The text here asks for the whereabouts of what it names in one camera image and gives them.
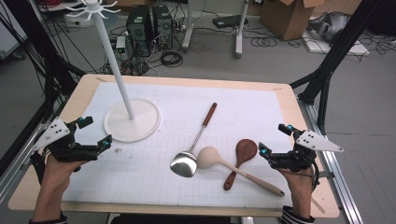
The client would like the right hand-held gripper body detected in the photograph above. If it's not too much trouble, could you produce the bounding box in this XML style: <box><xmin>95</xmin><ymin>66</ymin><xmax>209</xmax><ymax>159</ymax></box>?
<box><xmin>268</xmin><ymin>130</ymin><xmax>345</xmax><ymax>173</ymax></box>

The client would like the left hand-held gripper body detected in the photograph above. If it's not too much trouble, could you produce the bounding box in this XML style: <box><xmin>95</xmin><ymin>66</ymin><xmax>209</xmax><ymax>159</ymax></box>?
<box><xmin>32</xmin><ymin>117</ymin><xmax>100</xmax><ymax>163</ymax></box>

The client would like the brown wooden rice spoon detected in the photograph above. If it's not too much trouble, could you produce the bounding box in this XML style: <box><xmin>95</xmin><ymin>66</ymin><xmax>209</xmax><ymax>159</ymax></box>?
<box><xmin>222</xmin><ymin>138</ymin><xmax>259</xmax><ymax>191</ymax></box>

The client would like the white utensil rack stand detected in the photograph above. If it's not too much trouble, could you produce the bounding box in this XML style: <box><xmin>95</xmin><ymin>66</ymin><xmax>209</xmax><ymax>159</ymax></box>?
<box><xmin>64</xmin><ymin>0</ymin><xmax>162</xmax><ymax>144</ymax></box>

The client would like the light wooden spoon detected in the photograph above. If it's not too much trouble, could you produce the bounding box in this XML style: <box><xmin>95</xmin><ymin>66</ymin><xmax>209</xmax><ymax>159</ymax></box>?
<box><xmin>196</xmin><ymin>146</ymin><xmax>286</xmax><ymax>198</ymax></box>

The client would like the metal ladle with brown handle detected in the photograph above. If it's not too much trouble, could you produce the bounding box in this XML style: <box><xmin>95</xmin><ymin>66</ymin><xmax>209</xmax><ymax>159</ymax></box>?
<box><xmin>169</xmin><ymin>102</ymin><xmax>219</xmax><ymax>178</ymax></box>

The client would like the person's left hand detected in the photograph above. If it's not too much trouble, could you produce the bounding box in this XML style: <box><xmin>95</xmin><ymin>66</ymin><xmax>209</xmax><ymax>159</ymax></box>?
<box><xmin>40</xmin><ymin>152</ymin><xmax>90</xmax><ymax>195</ymax></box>

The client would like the person's right hand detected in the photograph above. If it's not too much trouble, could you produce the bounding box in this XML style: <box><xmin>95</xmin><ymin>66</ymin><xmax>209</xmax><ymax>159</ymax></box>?
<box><xmin>277</xmin><ymin>166</ymin><xmax>316</xmax><ymax>200</ymax></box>

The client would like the white grid mat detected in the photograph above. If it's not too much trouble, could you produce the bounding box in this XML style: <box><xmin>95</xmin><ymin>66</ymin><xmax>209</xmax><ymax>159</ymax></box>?
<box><xmin>62</xmin><ymin>81</ymin><xmax>295</xmax><ymax>209</ymax></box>

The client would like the white power adapter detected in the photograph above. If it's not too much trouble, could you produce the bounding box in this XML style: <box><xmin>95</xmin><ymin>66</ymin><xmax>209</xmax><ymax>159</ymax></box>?
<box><xmin>115</xmin><ymin>35</ymin><xmax>127</xmax><ymax>54</ymax></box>

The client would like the white stand leg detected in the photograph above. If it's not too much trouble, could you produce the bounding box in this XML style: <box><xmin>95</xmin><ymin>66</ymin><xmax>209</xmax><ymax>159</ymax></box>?
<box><xmin>234</xmin><ymin>0</ymin><xmax>250</xmax><ymax>60</ymax></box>
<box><xmin>181</xmin><ymin>0</ymin><xmax>195</xmax><ymax>53</ymax></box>

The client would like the white foam board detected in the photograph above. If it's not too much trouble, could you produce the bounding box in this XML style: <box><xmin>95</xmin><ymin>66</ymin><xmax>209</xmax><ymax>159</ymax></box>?
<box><xmin>302</xmin><ymin>31</ymin><xmax>371</xmax><ymax>57</ymax></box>

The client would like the white box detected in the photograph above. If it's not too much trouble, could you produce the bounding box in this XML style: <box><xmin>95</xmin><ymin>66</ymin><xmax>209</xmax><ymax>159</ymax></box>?
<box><xmin>64</xmin><ymin>12</ymin><xmax>94</xmax><ymax>30</ymax></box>

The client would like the black computer tower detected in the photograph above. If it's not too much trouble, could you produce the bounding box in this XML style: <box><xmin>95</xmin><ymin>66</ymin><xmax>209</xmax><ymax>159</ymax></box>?
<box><xmin>151</xmin><ymin>4</ymin><xmax>174</xmax><ymax>50</ymax></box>
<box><xmin>125</xmin><ymin>4</ymin><xmax>154</xmax><ymax>58</ymax></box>

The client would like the brown cardboard box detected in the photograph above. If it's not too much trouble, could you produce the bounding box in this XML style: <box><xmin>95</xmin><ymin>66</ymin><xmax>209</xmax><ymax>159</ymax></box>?
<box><xmin>260</xmin><ymin>0</ymin><xmax>326</xmax><ymax>41</ymax></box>

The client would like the grey cabinet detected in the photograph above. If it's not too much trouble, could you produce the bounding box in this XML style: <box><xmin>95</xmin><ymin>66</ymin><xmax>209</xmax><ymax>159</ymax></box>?
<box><xmin>0</xmin><ymin>0</ymin><xmax>28</xmax><ymax>60</ymax></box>

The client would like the grey white appliance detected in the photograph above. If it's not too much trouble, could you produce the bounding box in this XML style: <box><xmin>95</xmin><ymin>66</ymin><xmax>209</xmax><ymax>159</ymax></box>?
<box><xmin>306</xmin><ymin>11</ymin><xmax>351</xmax><ymax>43</ymax></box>

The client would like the black flat device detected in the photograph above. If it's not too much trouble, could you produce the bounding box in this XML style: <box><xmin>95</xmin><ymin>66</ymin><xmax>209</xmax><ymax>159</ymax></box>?
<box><xmin>212</xmin><ymin>14</ymin><xmax>249</xmax><ymax>30</ymax></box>

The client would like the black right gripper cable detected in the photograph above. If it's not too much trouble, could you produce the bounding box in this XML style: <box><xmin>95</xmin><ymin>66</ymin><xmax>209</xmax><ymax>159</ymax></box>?
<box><xmin>311</xmin><ymin>160</ymin><xmax>321</xmax><ymax>191</ymax></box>

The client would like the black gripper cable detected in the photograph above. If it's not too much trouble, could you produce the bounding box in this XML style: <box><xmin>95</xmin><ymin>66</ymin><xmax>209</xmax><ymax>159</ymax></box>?
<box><xmin>311</xmin><ymin>160</ymin><xmax>321</xmax><ymax>191</ymax></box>
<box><xmin>29</xmin><ymin>150</ymin><xmax>48</xmax><ymax>185</ymax></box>

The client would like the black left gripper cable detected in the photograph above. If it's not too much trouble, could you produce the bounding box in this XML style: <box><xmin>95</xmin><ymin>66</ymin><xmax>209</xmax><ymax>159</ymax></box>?
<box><xmin>29</xmin><ymin>150</ymin><xmax>48</xmax><ymax>185</ymax></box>

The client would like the aluminium rail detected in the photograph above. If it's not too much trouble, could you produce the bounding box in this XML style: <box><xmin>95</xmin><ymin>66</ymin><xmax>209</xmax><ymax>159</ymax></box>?
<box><xmin>0</xmin><ymin>105</ymin><xmax>60</xmax><ymax>204</ymax></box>
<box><xmin>298</xmin><ymin>99</ymin><xmax>363</xmax><ymax>224</ymax></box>

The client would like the black metal frame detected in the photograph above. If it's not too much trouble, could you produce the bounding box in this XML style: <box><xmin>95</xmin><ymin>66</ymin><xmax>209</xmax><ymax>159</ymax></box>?
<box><xmin>0</xmin><ymin>0</ymin><xmax>87</xmax><ymax>171</ymax></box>
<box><xmin>289</xmin><ymin>0</ymin><xmax>386</xmax><ymax>136</ymax></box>

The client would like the coiled black cable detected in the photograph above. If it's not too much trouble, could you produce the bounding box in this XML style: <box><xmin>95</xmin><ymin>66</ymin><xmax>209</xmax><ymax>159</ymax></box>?
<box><xmin>160</xmin><ymin>50</ymin><xmax>184</xmax><ymax>68</ymax></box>

